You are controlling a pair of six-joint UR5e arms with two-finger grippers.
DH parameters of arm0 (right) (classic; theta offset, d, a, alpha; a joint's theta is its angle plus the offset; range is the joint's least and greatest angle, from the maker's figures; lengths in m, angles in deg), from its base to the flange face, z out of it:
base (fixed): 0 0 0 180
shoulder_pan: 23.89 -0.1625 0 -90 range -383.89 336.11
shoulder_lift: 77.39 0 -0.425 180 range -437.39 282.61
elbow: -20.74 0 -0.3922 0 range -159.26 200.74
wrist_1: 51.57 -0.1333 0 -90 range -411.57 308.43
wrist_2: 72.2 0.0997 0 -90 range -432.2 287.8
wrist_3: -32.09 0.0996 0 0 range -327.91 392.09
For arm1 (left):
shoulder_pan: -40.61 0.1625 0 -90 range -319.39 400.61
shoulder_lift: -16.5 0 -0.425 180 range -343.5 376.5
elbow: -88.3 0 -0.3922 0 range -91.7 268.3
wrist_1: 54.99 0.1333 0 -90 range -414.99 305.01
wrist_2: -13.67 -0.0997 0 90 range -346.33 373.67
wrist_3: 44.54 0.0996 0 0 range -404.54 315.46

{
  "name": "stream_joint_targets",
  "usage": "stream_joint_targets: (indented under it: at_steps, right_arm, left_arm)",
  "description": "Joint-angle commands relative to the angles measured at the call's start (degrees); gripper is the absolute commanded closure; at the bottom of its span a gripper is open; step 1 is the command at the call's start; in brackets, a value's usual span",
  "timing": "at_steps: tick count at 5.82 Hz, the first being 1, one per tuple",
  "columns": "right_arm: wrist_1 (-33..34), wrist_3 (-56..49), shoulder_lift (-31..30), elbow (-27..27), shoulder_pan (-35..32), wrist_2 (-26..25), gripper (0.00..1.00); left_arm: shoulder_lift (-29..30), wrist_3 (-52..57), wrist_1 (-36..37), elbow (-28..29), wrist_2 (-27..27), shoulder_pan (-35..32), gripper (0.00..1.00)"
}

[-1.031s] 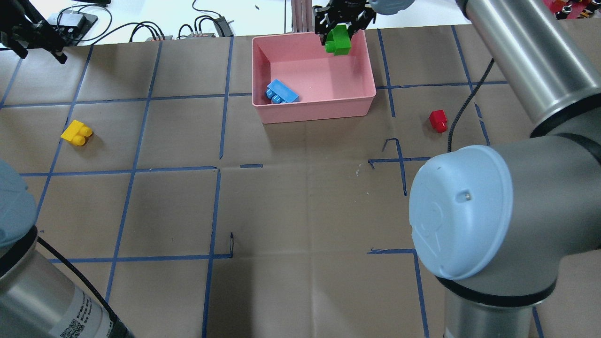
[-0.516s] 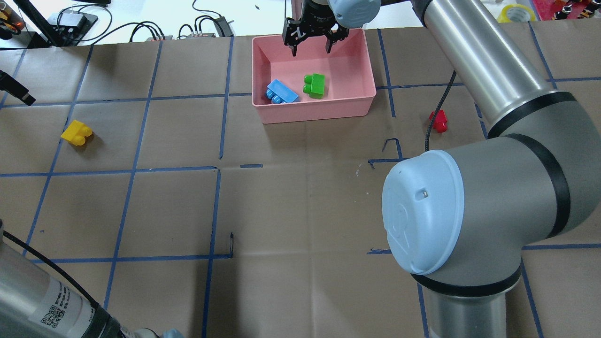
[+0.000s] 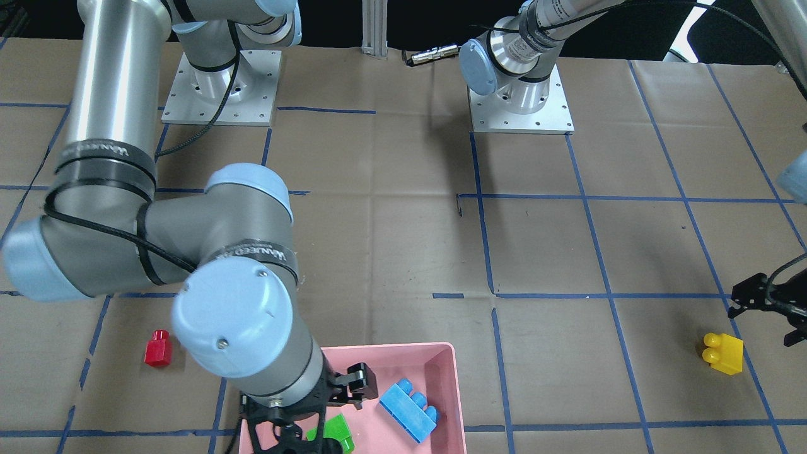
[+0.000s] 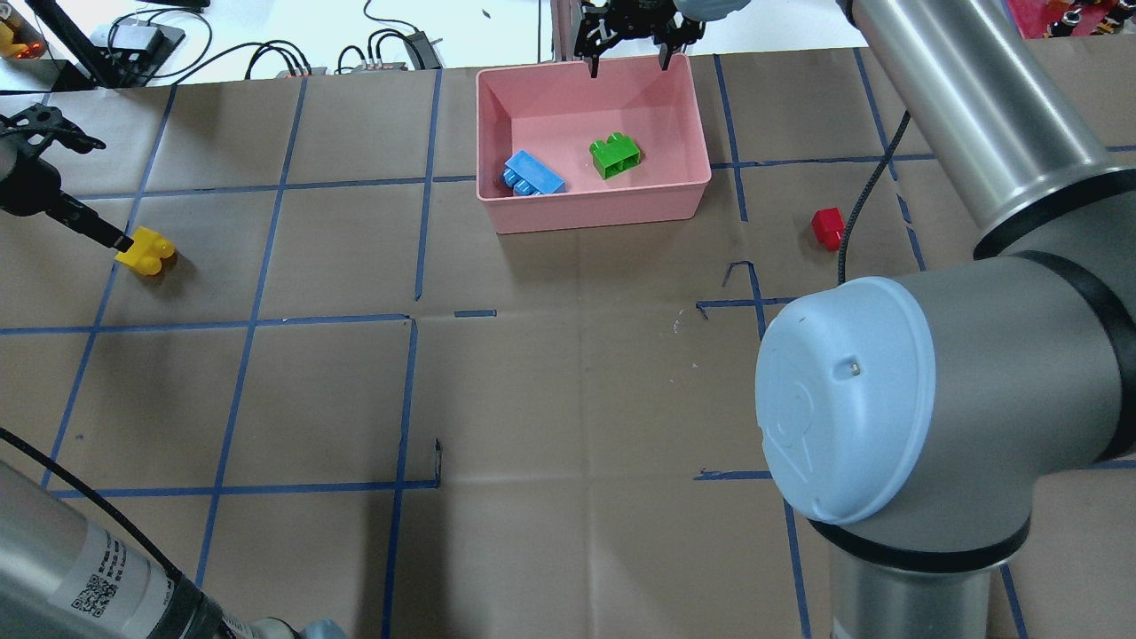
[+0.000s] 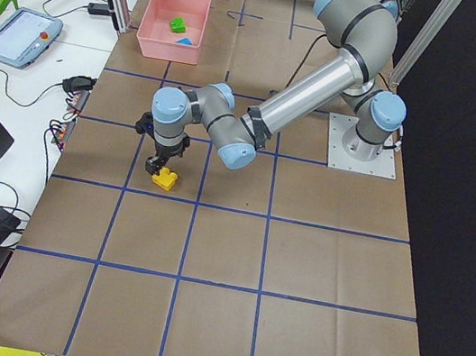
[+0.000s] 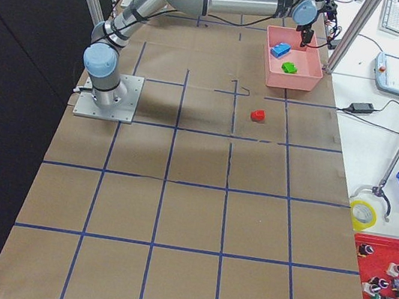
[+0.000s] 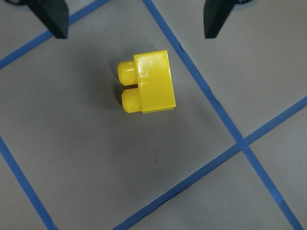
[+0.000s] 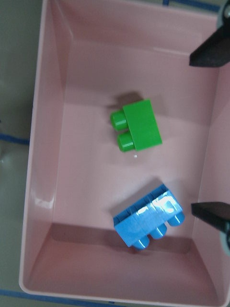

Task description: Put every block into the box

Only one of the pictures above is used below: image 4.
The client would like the blue toy block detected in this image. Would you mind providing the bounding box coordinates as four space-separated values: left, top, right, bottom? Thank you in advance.
501 150 565 197

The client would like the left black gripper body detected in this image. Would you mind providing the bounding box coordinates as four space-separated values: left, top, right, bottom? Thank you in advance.
1 151 66 223

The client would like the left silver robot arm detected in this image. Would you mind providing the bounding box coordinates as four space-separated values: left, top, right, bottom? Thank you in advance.
1 430 344 638

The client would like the aluminium frame post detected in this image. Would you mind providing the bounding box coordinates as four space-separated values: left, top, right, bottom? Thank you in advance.
550 0 580 63

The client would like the green toy block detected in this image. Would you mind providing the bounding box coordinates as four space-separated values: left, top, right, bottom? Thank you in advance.
588 132 643 179

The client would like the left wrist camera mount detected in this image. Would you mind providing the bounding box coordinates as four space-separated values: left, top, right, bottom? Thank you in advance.
1 103 107 158

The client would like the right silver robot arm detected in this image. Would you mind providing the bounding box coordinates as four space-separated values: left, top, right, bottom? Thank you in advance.
754 1 1133 638

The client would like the red parts tray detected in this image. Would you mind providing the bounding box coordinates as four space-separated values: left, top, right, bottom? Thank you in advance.
1001 0 1133 39

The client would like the pink plastic box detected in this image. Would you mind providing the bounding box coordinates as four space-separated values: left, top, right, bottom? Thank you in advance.
476 53 711 234

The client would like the red toy block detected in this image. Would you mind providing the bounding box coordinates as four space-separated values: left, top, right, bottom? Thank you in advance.
810 207 847 252

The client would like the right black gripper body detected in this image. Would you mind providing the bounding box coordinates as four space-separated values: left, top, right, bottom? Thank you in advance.
575 1 705 59

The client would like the yellow toy block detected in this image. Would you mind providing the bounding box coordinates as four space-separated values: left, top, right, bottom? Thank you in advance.
114 226 176 279

